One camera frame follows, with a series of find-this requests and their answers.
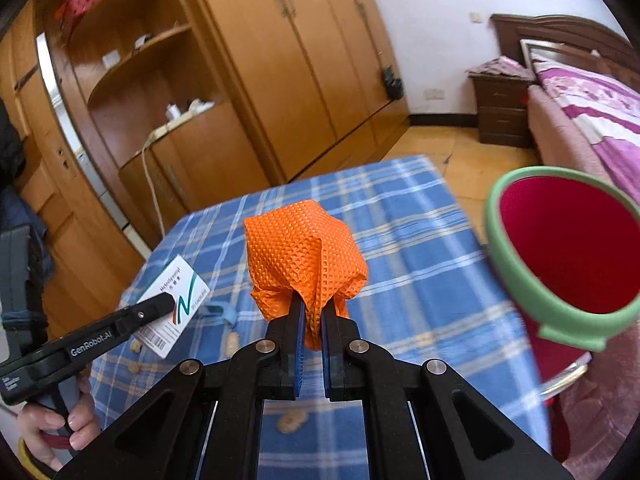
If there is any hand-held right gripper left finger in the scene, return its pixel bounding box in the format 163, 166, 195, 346
52, 292, 307, 480

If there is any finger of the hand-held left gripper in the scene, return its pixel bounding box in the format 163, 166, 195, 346
116, 293, 174, 333

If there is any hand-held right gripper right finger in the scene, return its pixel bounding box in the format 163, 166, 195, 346
321, 300, 573, 480

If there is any white box with teal stripe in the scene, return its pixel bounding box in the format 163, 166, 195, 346
136, 254, 210, 359

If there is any orange mesh cloth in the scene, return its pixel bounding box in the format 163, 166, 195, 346
243, 200, 369, 352

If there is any red bucket with green rim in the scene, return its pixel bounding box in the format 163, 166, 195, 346
484, 166, 640, 356

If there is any person's left hand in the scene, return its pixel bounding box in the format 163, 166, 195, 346
17, 375, 96, 471

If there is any blue ribbon scrap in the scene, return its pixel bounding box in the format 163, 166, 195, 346
200, 302, 238, 323

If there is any blue plaid tablecloth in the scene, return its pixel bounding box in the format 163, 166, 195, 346
87, 156, 551, 480

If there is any wooden door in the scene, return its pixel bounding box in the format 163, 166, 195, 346
0, 5, 146, 321

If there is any wooden corner shelf unit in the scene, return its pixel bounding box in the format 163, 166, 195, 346
35, 0, 271, 241

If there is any white power strip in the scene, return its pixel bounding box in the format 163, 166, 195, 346
149, 110, 211, 142

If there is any dark blue jacket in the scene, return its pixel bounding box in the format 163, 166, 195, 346
0, 100, 51, 271

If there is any black hanging bag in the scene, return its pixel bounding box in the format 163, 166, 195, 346
382, 66, 404, 100

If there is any wooden wardrobe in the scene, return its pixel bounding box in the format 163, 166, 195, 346
180, 0, 411, 186

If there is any dark wooden nightstand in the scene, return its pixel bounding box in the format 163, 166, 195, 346
470, 72, 533, 148

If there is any red basket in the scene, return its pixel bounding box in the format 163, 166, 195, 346
55, 0, 108, 21

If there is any pink bed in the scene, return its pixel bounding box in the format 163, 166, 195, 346
527, 85, 640, 466

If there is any folded pink cloth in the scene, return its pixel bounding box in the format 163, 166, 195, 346
465, 56, 536, 81

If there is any silver framed picture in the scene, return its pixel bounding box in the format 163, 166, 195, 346
520, 39, 601, 68

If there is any dark wooden headboard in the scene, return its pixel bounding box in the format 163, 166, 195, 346
490, 13, 640, 86

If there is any white power cable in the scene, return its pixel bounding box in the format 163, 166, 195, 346
141, 137, 166, 238

